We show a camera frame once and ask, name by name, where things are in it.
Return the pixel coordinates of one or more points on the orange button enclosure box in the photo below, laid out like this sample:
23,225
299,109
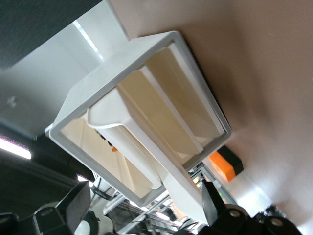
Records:
221,166

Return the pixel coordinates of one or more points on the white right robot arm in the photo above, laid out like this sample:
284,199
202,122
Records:
83,226

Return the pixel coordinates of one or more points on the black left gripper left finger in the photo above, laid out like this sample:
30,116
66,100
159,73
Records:
75,203

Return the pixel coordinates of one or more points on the white drawer cabinet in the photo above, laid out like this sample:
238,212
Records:
61,73

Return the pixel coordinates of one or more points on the long white light tube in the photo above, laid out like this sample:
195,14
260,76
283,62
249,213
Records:
14,148

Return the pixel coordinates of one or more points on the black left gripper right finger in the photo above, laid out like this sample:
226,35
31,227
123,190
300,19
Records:
212,208

